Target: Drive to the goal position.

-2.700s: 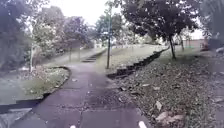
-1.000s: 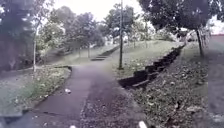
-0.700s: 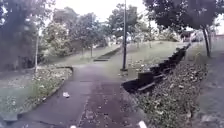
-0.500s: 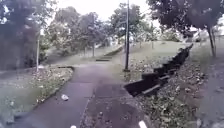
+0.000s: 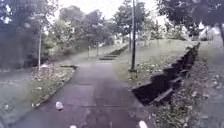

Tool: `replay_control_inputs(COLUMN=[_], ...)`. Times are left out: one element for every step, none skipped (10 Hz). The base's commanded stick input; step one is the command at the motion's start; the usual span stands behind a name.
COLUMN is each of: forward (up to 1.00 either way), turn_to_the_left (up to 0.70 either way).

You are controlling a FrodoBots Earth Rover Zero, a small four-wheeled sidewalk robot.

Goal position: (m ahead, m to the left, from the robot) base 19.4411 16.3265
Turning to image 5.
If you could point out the grass slope with leaves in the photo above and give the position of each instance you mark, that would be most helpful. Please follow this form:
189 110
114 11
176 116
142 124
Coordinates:
153 56

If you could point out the row of trees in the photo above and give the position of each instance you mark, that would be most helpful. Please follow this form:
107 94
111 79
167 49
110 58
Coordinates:
100 26

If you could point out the large dark tree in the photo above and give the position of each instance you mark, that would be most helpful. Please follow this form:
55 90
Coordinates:
18 33

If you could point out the grass patch with leaves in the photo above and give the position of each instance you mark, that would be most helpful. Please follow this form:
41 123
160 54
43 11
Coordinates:
46 80

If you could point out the leaf-strewn ground strip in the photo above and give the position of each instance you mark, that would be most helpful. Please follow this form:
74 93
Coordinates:
196 86

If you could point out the dark stepped retaining wall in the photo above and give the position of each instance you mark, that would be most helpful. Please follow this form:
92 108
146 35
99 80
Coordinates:
166 81

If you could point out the dark paved path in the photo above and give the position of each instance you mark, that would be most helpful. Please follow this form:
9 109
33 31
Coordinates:
96 90

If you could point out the tall dark pole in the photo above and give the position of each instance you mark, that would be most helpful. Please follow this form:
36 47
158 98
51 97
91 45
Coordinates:
133 36

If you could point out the white litter piece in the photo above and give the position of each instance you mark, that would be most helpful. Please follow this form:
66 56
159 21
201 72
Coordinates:
59 105

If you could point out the thin pale tree trunk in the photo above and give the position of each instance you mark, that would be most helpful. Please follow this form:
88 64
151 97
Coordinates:
39 50

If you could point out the stone steps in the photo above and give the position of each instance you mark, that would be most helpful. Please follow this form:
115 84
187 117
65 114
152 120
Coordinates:
111 55

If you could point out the robot's own part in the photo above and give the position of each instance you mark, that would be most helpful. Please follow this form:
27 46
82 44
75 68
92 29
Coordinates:
142 124
73 126

